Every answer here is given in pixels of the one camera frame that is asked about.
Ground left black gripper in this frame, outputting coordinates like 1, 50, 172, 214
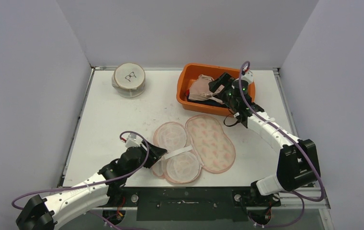
126, 140, 167, 177

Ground beige pink bra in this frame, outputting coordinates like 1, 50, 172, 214
188, 74, 216, 98

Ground floral mesh laundry bag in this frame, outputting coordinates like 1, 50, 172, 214
151, 115, 236, 184

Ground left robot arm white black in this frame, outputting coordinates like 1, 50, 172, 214
15, 141, 167, 230

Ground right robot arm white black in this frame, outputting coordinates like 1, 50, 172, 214
208, 73, 321, 206

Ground round white mesh laundry bag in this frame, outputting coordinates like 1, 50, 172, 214
111, 63, 146, 98

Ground navy blue garment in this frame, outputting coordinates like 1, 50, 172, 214
185, 91, 227, 108

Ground orange plastic bin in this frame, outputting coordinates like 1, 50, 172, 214
176, 61, 264, 116

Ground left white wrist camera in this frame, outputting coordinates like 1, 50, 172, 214
125, 133, 143, 148

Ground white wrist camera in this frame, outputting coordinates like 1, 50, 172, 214
125, 133, 143, 148
241, 70, 254, 84

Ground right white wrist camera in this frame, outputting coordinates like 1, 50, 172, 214
241, 70, 254, 84

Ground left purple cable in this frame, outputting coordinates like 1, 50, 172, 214
11, 130, 151, 211

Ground purple cable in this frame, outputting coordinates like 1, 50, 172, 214
238, 61, 326, 203
11, 130, 151, 211

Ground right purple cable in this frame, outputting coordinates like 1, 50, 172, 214
238, 61, 326, 203

